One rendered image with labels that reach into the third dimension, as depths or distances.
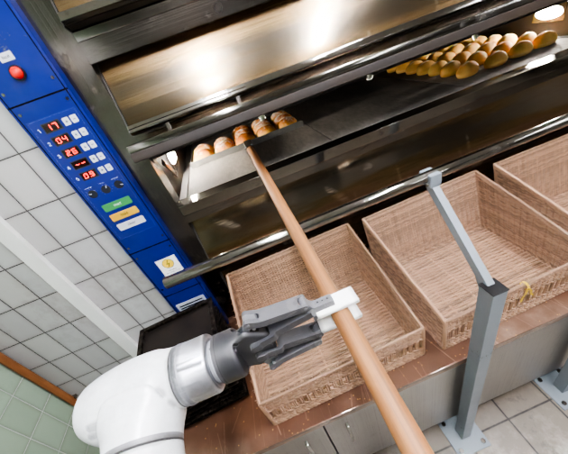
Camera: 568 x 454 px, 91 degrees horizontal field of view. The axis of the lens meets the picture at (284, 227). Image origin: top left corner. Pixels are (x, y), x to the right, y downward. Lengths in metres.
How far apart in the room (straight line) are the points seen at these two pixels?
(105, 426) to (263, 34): 0.92
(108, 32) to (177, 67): 0.17
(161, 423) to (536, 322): 1.13
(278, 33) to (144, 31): 0.35
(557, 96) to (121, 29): 1.59
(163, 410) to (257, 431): 0.66
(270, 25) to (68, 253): 0.97
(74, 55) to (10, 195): 0.46
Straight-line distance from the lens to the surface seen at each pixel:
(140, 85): 0.95
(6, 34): 0.99
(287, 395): 0.96
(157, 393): 0.48
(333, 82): 0.85
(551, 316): 1.29
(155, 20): 0.93
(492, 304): 0.83
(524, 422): 1.73
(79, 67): 0.97
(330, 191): 1.11
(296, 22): 0.98
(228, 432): 1.15
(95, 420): 0.52
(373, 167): 1.17
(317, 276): 0.50
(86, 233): 1.14
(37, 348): 1.57
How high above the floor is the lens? 1.56
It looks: 34 degrees down
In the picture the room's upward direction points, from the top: 20 degrees counter-clockwise
